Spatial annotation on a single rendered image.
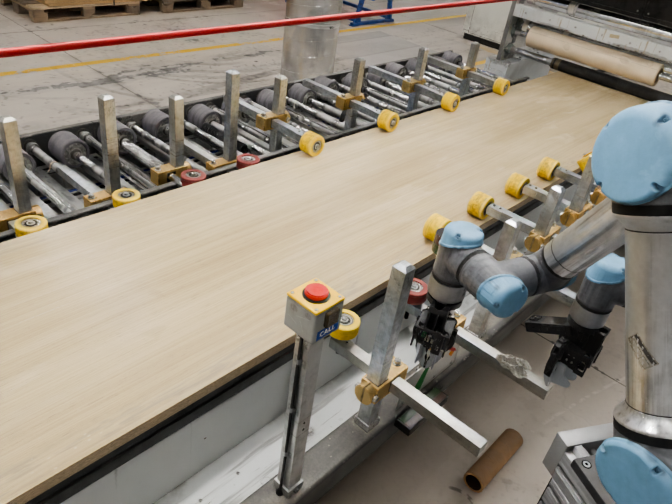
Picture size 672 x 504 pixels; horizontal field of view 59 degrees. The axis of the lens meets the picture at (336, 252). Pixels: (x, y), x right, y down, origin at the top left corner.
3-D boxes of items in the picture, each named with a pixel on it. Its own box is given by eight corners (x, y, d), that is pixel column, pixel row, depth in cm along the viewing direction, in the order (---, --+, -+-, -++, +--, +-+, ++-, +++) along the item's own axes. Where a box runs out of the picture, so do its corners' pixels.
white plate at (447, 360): (454, 363, 166) (463, 336, 161) (397, 410, 149) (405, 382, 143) (452, 361, 166) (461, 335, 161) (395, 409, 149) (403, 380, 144)
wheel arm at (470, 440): (483, 451, 129) (488, 438, 127) (475, 460, 127) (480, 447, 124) (337, 343, 151) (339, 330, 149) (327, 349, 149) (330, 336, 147)
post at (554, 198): (516, 315, 197) (567, 187, 171) (511, 319, 195) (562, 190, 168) (507, 310, 199) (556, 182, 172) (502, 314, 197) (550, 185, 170)
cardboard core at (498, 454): (525, 437, 229) (485, 483, 209) (519, 450, 233) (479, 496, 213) (507, 424, 233) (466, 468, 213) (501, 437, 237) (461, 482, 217)
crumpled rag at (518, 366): (536, 368, 145) (539, 361, 143) (523, 382, 140) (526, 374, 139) (504, 348, 149) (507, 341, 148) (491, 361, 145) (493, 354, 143)
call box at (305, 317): (339, 331, 103) (345, 296, 99) (311, 349, 99) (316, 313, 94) (311, 311, 107) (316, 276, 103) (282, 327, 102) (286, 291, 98)
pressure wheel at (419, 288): (425, 319, 165) (435, 286, 159) (408, 331, 160) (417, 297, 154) (403, 304, 169) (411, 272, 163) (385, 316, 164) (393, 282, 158)
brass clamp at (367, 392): (406, 382, 143) (411, 367, 140) (370, 411, 134) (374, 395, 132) (386, 368, 146) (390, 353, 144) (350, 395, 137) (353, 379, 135)
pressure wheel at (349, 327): (351, 342, 153) (358, 307, 147) (355, 364, 147) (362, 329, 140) (321, 340, 152) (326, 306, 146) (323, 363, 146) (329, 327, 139)
